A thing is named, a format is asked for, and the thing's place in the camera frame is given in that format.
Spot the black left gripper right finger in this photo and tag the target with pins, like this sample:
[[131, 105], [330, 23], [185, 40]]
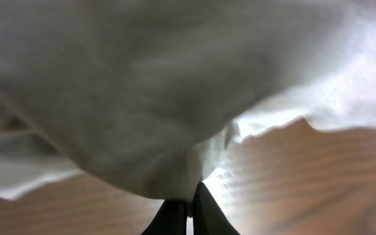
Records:
[[208, 218]]

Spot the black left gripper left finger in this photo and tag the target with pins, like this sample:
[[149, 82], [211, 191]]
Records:
[[171, 219]]

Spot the light grey t-shirt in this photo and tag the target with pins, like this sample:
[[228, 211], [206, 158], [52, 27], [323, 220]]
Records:
[[147, 95]]

